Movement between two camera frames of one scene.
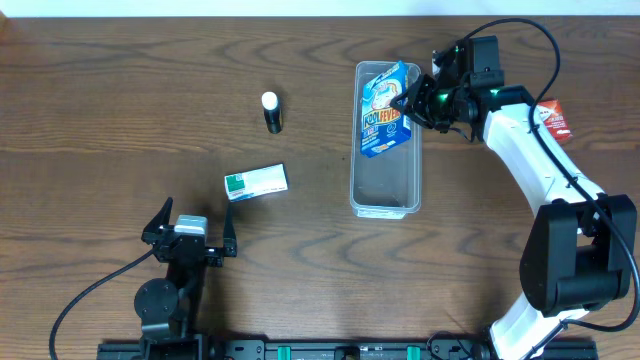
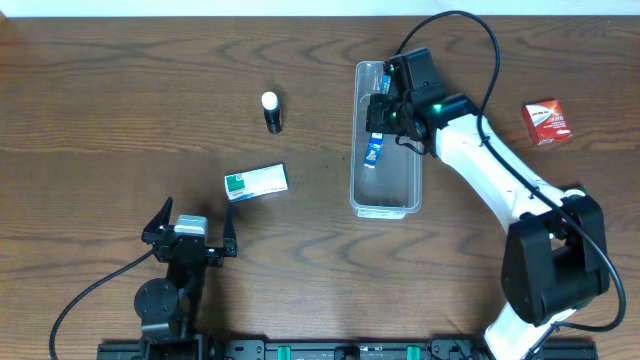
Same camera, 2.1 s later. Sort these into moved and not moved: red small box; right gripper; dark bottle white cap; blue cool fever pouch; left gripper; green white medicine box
Moved: right gripper; blue cool fever pouch
Not moved: green white medicine box; red small box; left gripper; dark bottle white cap
